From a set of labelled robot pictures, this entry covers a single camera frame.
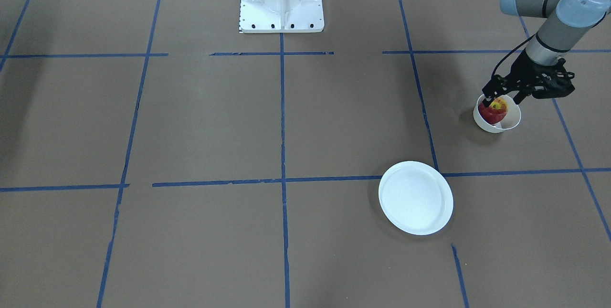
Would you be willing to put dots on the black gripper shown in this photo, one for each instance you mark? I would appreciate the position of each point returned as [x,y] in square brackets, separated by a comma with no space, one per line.
[524,69]

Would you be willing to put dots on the red yellow apple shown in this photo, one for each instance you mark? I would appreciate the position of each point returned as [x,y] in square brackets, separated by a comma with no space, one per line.
[495,112]

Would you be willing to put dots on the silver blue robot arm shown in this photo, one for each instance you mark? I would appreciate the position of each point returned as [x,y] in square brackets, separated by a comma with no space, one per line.
[565,23]

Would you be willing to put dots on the white bowl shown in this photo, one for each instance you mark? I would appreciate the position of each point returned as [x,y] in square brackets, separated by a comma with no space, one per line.
[511,120]

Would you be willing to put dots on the white plate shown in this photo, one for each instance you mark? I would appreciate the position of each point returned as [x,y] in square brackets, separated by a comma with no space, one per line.
[415,198]

